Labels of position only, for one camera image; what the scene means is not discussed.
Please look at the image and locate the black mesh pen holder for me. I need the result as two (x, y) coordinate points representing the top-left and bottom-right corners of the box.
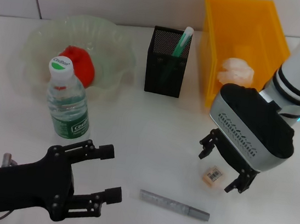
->
(142, 25), (194, 98)

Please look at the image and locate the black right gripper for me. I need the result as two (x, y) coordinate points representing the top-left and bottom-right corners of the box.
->
(193, 126), (264, 198)

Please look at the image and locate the white paper ball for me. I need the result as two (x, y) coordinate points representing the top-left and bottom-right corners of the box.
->
(215, 55), (257, 90)

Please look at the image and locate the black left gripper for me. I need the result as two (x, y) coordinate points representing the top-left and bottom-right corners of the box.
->
(0, 127), (130, 224)

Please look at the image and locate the red-orange toy orange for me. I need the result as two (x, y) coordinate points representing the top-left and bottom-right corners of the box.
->
(53, 44), (100, 89)

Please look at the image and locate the grey marker pen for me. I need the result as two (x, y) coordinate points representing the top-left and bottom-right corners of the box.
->
(136, 188), (213, 223)

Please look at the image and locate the green utility knife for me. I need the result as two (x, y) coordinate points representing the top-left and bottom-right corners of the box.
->
(159, 23), (195, 89)

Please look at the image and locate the clear bottle with green label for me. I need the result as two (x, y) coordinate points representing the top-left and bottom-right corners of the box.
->
(38, 54), (101, 147)

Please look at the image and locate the beige eraser with barcode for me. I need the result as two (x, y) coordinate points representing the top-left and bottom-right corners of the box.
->
(201, 164), (227, 189)

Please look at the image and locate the yellow plastic storage bin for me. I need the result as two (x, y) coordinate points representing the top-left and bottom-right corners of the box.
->
(190, 0), (298, 118)

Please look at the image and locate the translucent green fruit plate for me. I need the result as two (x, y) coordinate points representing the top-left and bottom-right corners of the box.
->
(13, 7), (143, 105)

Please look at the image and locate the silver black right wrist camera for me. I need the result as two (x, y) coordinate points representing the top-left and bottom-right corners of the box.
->
(202, 81), (300, 177)

